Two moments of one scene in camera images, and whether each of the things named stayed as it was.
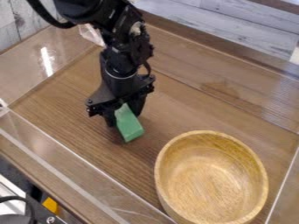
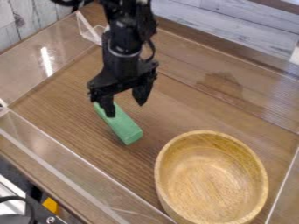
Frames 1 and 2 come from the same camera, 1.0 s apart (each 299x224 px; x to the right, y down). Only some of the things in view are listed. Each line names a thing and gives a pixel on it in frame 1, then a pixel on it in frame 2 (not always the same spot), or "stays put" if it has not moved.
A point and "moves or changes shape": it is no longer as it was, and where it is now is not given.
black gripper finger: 109,117 to 106,102
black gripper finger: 136,103 to 141,90
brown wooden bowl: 209,179 stays put
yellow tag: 50,204 stays put
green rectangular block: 128,123 moves or changes shape
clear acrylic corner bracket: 90,34 stays put
